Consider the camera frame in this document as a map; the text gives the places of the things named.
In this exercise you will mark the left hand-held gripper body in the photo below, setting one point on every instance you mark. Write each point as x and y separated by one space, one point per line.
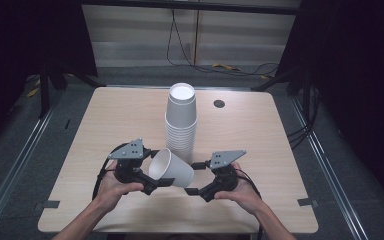
130 150

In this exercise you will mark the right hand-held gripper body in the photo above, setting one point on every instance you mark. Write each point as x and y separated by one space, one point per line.
225 158

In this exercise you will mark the single white paper cup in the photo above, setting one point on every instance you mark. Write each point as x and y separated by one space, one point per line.
170 168

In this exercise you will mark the stack of white paper cups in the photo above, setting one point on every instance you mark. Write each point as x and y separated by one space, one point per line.
181 123

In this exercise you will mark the person's right hand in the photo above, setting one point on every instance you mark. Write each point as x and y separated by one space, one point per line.
246 196

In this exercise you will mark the person's left hand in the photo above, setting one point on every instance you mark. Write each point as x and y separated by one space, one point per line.
111 193

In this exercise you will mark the yellow tape strip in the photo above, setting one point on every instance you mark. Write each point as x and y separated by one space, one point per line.
32 92
225 66

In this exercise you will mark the grey tape piece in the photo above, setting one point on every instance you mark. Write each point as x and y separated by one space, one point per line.
307 202
48 204

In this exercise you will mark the black metal stand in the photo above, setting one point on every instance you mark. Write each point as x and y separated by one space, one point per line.
44 93
300 83

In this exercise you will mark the dark curtain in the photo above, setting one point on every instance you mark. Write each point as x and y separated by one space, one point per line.
356 83
20 50

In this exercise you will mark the black overhead bar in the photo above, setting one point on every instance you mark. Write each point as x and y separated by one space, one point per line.
193 6

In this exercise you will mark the metal floor rail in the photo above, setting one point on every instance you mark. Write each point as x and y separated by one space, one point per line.
20 153
326 166

